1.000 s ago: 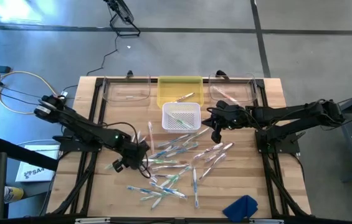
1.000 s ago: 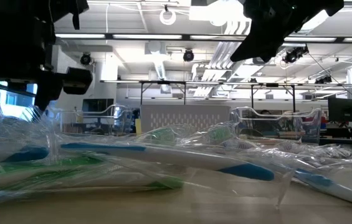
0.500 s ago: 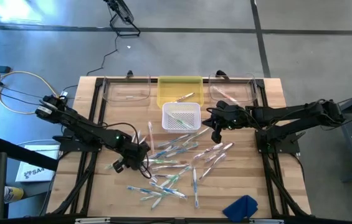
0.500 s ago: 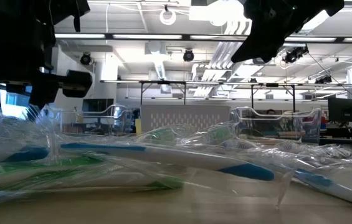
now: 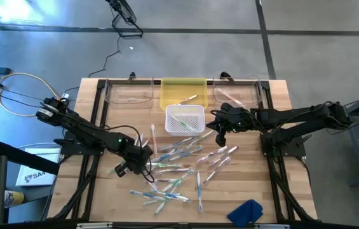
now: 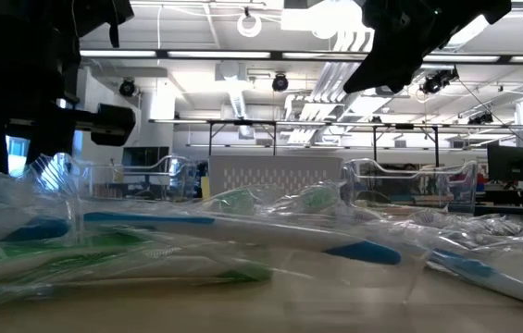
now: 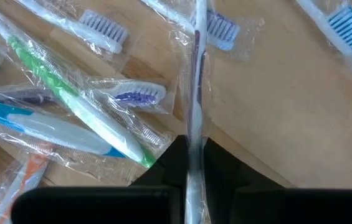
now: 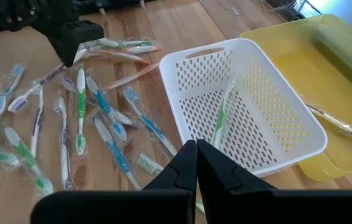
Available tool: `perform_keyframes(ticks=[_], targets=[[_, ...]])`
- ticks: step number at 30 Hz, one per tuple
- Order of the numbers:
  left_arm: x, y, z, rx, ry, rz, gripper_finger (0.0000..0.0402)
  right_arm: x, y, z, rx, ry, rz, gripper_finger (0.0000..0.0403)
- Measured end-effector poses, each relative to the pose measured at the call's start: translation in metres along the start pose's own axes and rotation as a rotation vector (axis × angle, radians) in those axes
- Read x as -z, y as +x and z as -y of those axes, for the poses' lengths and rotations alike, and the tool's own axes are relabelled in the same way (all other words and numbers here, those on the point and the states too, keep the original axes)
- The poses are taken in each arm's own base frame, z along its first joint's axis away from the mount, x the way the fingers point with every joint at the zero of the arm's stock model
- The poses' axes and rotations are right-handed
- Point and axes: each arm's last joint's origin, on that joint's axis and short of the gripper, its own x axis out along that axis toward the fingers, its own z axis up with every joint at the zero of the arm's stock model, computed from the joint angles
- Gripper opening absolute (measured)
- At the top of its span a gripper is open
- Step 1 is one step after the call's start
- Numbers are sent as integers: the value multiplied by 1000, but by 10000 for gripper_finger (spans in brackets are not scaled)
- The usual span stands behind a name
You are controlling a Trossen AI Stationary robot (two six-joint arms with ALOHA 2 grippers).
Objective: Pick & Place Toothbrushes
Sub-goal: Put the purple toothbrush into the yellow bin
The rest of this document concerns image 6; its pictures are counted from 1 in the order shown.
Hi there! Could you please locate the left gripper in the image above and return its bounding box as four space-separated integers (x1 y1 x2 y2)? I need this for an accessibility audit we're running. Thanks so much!
0 0 136 175

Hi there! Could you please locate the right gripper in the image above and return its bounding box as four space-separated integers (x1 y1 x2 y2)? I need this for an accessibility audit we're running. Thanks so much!
343 0 447 93

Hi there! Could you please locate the white mesh basket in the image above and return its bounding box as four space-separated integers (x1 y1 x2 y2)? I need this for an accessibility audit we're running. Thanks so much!
208 155 344 199

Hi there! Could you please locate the blue toothbrush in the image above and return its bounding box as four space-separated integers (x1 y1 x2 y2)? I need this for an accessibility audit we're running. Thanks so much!
0 166 84 246
80 208 429 278
330 205 523 314

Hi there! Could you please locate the clear plastic bin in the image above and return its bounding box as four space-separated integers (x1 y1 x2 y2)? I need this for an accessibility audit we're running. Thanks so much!
56 154 197 203
342 157 480 212

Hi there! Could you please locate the green wrapped toothbrush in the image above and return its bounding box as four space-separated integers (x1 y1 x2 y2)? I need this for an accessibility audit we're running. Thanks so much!
269 182 350 218
0 249 274 306
0 184 271 278

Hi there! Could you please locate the black computer monitor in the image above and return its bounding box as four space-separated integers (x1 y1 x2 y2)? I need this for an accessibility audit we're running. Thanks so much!
487 144 523 183

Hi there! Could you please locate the black beam with LED lights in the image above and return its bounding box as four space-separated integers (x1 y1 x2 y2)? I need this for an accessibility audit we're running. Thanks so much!
79 48 523 65

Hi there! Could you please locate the silver ventilation duct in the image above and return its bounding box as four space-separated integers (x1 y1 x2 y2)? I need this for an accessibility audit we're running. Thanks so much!
374 13 489 96

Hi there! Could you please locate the dark wall screen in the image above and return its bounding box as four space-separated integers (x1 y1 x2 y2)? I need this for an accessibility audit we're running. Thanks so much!
121 146 170 168

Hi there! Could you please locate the white coiled cable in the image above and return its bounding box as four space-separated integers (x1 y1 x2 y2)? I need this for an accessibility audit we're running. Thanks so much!
236 11 263 38

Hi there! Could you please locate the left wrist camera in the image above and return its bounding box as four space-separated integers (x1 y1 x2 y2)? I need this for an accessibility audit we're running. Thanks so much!
73 0 136 50

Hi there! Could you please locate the black metal gantry frame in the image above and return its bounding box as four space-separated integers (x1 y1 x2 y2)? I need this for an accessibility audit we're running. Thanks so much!
205 118 442 168

